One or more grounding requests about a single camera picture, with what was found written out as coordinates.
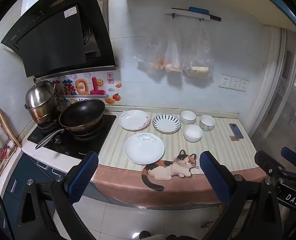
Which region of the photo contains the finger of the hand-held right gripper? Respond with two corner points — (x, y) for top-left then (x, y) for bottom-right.
(281, 147), (296, 167)
(254, 151), (284, 179)

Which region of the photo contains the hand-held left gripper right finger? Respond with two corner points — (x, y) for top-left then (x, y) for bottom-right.
(199, 151), (282, 240)

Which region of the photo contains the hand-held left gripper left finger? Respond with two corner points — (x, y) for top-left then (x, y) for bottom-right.
(16, 151), (99, 240)

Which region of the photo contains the plain white bowl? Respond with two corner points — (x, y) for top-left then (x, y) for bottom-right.
(183, 124), (203, 142)

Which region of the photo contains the white bowl with small print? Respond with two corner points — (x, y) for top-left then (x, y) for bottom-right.
(199, 115), (216, 132)

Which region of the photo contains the white bowl with dark rim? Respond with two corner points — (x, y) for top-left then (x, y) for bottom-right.
(180, 110), (197, 125)

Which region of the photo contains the white plate with grey flower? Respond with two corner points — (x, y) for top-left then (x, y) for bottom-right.
(123, 132), (165, 165)

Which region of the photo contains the blue striped plate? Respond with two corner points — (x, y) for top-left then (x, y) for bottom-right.
(152, 114), (182, 133)

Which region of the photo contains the large white floral plate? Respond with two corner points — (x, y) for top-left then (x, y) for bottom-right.
(118, 110), (150, 131)

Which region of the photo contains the striped cat-print tablecloth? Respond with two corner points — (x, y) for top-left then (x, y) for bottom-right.
(93, 109), (267, 208)

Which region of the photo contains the black glass gas stove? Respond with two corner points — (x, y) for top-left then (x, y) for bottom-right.
(27, 114), (117, 160)

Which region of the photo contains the blue smartphone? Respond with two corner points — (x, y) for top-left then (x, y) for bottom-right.
(229, 123), (244, 139)

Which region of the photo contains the blue kitchen cabinet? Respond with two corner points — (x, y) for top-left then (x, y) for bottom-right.
(0, 152), (108, 230)

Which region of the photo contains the wooden cutting board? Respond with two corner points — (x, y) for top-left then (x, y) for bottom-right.
(0, 104), (22, 148)

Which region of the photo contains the stainless steel stacked steamer pot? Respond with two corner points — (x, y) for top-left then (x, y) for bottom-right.
(25, 79), (63, 126)

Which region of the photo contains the clear plastic bag with yellow block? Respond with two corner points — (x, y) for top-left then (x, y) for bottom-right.
(183, 21), (215, 78)

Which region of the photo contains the black range hood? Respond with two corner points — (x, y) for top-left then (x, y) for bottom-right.
(1, 0), (119, 78)

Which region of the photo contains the white and blue tool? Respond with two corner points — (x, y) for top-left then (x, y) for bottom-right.
(164, 6), (210, 20)

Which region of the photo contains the black wok with metal handle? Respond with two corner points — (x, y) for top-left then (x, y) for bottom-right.
(35, 99), (106, 150)

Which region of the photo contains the white window frame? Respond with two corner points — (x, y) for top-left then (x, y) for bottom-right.
(248, 29), (296, 155)

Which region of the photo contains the black cable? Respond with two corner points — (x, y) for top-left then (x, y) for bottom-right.
(0, 172), (15, 240)

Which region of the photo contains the colourful wall sticker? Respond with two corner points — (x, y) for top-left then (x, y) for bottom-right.
(50, 72), (123, 105)

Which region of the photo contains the black wall rail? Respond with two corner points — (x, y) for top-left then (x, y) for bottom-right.
(172, 7), (222, 22)

